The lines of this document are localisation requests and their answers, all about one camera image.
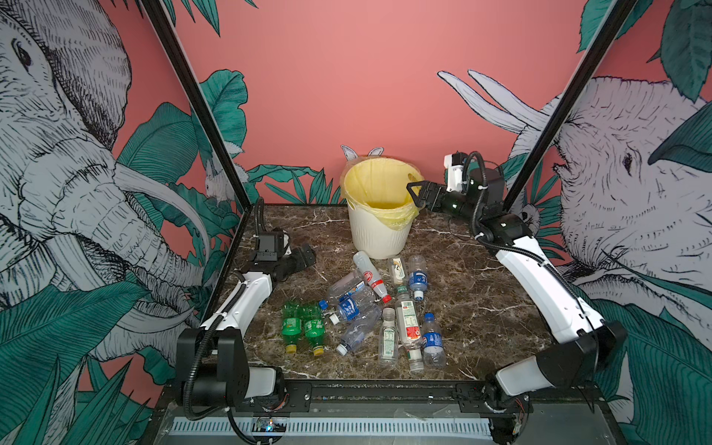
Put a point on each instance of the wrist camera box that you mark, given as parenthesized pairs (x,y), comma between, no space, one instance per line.
(454,171)
(271,246)

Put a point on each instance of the clear bottle green label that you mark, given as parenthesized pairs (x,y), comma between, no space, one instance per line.
(388,339)

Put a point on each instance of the green bottle yellow cap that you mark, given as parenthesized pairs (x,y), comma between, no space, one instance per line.
(313,326)
(291,326)

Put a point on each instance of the clear bottle white cap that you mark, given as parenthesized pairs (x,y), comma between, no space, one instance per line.
(358,330)

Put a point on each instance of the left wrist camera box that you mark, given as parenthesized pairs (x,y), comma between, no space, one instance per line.
(271,246)

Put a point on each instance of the yellow plastic bin liner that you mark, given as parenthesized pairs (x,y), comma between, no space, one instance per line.
(378,185)

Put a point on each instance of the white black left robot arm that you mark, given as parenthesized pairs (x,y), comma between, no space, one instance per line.
(212,372)

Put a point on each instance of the white slotted cable duct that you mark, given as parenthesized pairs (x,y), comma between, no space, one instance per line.
(468,428)

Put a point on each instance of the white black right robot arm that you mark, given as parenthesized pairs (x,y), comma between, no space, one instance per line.
(584,342)

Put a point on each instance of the blue label bottle blue cap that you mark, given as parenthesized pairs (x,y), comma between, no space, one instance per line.
(433,348)

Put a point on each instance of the white bottle red band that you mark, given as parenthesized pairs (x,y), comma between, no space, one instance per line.
(371,276)

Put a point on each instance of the black left frame post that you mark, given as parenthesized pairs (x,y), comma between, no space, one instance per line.
(160,21)

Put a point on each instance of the black frame post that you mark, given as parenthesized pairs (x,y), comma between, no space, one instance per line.
(160,21)
(604,37)

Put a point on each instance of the clear bottle blue cap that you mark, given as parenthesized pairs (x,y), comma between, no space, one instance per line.
(346,315)

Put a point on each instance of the black right frame post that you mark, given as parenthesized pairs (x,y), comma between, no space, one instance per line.
(604,37)

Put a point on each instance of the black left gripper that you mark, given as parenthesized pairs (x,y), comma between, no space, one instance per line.
(299,262)

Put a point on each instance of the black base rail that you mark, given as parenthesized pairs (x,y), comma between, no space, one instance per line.
(302,395)

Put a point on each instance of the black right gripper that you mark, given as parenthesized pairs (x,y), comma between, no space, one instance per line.
(433,192)

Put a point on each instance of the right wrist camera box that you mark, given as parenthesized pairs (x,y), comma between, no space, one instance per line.
(454,171)

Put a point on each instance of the small clear bottle bird label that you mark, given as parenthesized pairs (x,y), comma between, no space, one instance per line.
(398,271)

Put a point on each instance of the white ribbed waste bin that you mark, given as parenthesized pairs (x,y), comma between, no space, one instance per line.
(374,238)

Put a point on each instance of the tall bottle red green label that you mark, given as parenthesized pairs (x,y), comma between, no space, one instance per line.
(409,329)

